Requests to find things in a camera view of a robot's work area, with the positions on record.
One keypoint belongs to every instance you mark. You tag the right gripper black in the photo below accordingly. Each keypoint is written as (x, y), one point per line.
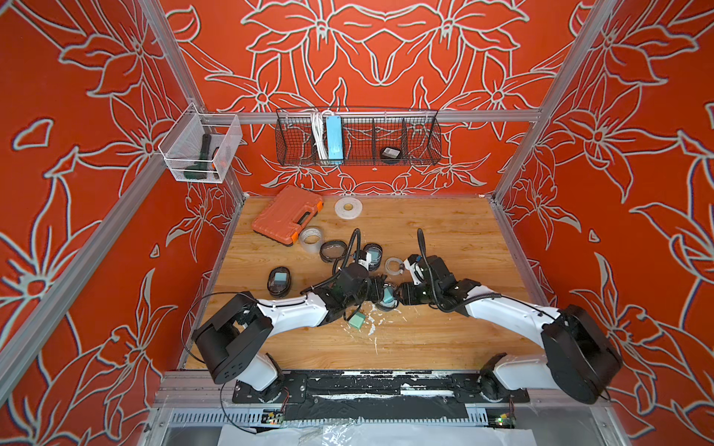
(406, 294)

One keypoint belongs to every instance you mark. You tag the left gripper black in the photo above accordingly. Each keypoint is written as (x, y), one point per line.
(376, 284)

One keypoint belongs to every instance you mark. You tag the small teal charger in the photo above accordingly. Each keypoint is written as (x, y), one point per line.
(388, 299)

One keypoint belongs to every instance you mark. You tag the teal charger cube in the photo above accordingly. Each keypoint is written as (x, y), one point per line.
(280, 278)

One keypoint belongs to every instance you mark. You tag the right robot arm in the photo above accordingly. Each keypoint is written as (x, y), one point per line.
(576, 356)

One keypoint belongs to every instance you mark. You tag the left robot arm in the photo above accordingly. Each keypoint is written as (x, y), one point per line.
(230, 342)

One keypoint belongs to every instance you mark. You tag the green charger cube left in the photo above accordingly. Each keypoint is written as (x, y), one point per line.
(357, 320)

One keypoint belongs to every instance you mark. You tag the clear tape roll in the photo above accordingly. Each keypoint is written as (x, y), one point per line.
(311, 239)

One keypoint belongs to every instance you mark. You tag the white tape roll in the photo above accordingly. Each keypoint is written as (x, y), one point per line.
(348, 208)

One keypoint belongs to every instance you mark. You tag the orange tool case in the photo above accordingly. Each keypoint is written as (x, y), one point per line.
(288, 214)

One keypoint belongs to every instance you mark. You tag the black item in basket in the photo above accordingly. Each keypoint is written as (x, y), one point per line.
(390, 155)

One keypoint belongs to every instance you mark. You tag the blue power bank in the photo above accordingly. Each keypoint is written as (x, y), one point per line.
(335, 152)

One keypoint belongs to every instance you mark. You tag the dark green tool in bin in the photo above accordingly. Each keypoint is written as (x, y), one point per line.
(199, 169)

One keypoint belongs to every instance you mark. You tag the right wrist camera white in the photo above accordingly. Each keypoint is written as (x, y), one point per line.
(412, 266)

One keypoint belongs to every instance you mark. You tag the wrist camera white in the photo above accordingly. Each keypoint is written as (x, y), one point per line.
(412, 266)
(363, 258)

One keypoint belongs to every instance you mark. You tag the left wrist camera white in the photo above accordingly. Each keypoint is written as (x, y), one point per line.
(363, 258)

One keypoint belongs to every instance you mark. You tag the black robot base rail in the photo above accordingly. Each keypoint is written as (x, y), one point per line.
(323, 396)

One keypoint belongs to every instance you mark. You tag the black wire wall basket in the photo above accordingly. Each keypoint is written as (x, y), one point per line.
(301, 137)

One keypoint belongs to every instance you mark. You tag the clear acrylic wall bin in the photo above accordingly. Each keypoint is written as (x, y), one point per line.
(181, 146)

